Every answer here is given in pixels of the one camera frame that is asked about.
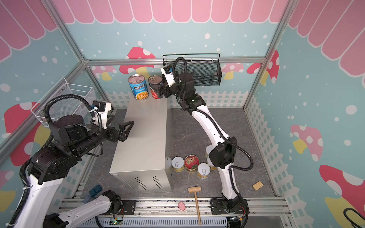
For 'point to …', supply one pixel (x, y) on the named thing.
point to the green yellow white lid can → (208, 149)
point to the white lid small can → (212, 166)
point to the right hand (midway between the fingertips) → (157, 80)
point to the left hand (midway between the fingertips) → (123, 123)
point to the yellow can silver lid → (203, 170)
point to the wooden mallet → (194, 189)
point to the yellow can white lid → (177, 163)
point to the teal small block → (96, 189)
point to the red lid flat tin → (191, 162)
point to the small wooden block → (258, 185)
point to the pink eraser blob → (181, 205)
